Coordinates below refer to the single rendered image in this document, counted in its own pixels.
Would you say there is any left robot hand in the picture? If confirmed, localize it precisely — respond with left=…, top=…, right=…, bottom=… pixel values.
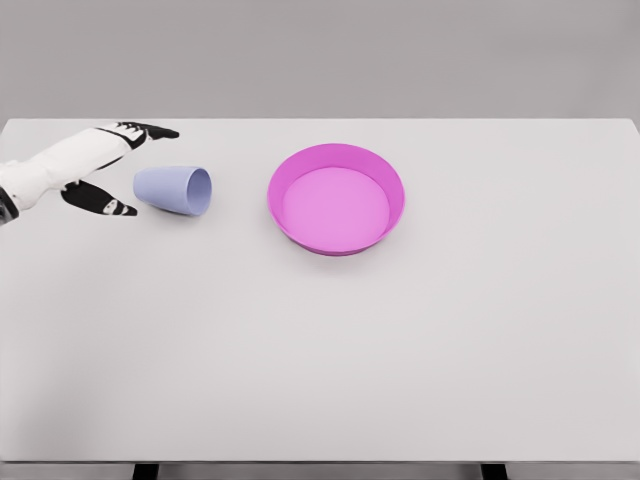
left=43, top=121, right=180, bottom=219

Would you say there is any lavender plastic cup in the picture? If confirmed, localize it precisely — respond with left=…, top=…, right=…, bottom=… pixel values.
left=132, top=165, right=213, bottom=218

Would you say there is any pink round plate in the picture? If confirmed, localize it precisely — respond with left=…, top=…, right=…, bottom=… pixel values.
left=266, top=142, right=407, bottom=258

